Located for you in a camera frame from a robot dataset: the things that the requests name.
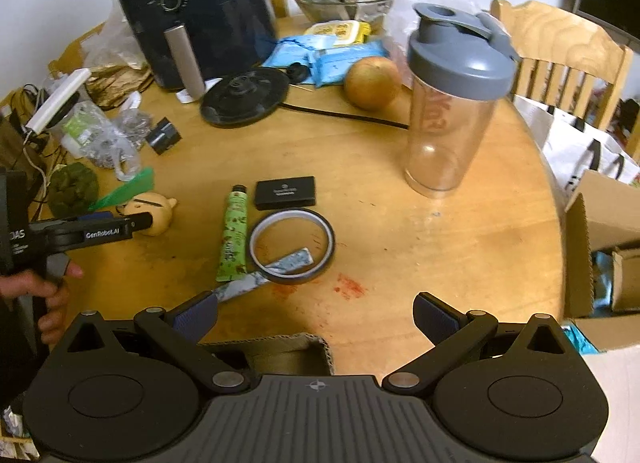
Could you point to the dark tape roll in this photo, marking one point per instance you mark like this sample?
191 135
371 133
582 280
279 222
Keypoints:
300 277

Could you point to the green plastic comb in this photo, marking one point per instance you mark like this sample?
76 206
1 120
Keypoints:
130 190

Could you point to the large cardboard box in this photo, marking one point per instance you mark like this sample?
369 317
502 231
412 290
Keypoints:
580 263

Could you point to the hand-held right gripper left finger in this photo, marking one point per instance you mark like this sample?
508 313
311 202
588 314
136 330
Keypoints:
197 317

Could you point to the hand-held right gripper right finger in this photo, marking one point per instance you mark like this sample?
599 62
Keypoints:
434 318

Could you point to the clear shaker bottle grey lid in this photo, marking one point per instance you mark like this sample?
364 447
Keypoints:
435 143

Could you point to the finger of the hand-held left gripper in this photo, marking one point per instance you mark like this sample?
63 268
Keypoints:
95 218
105 234

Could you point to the yellow wet wipes packet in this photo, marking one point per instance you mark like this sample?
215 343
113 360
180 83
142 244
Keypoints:
340 32

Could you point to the small black box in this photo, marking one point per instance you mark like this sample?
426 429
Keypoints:
162 137

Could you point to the long white box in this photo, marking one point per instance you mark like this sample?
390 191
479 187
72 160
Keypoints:
60 95

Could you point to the small white plastic piece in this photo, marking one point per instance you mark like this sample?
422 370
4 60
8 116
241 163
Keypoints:
130 103

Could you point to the yellow pig figure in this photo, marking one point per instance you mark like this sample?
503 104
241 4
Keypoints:
155 213

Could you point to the black round kettle base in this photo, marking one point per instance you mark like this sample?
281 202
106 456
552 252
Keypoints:
245 103

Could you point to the person's left hand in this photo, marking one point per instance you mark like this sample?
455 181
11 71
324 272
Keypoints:
52 308

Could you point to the dark blue air fryer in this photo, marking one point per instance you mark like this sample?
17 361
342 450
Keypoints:
220 3

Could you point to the crumpled brown paper bag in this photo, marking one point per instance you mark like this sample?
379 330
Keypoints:
115 83

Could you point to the person's left forearm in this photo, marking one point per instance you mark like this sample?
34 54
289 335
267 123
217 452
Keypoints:
17 343

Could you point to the round orange fruit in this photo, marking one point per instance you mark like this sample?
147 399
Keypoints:
372 83

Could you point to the black case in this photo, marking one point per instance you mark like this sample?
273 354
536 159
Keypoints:
285 192

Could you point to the dark green round pouch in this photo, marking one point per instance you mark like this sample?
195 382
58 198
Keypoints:
75 188

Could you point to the silver foil tube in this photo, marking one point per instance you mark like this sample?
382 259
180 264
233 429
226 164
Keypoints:
292 261

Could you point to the blue wet wipes packet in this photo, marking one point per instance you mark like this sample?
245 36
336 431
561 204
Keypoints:
287 50
350 60

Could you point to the glass bowl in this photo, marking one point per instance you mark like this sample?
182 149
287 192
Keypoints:
345 10

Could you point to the black bottle cap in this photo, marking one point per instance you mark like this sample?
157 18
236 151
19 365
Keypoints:
298 73

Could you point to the white shopping bag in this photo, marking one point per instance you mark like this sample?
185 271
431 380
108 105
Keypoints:
565 143

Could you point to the green cream tube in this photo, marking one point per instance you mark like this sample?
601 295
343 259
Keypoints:
232 233

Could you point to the white paper slip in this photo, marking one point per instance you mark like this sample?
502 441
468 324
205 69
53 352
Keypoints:
186 97

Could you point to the plastic bag with green label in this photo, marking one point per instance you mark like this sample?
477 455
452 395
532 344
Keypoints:
85 128

